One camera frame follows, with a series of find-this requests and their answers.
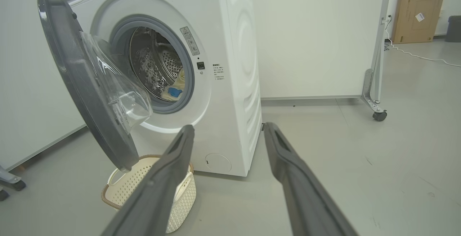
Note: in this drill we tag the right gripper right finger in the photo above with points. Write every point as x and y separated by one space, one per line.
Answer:
306 200

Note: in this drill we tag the dark grey glass washer door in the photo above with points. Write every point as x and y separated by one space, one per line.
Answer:
72 66

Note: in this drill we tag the white partition panel on casters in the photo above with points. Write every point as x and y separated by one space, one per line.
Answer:
28 84
313 41

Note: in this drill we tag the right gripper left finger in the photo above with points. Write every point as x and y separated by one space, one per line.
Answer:
155 200

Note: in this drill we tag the flat brown cardboard box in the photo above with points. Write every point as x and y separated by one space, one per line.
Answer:
417 16

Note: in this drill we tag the cream perforated laundry basket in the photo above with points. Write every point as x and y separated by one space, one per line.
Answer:
126 189

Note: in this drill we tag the white front-load washing machine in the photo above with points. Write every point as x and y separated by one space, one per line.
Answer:
234 84

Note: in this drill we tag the cream bear-print garment blue cuffs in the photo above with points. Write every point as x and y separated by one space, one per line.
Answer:
175 92

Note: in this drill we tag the dark grey bin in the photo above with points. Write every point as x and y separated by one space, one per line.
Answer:
454 29

